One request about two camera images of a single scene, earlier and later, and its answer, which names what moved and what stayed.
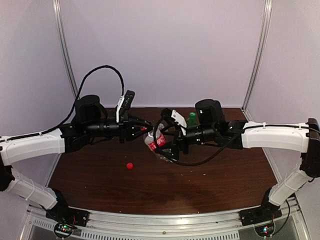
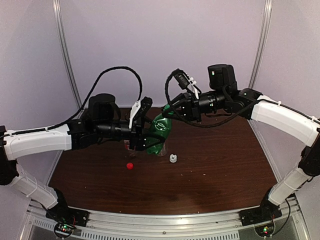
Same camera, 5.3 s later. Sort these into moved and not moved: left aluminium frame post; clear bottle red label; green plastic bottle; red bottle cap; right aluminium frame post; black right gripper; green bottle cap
Moved: clear bottle red label; black right gripper; green bottle cap; green plastic bottle
Not moved: red bottle cap; left aluminium frame post; right aluminium frame post
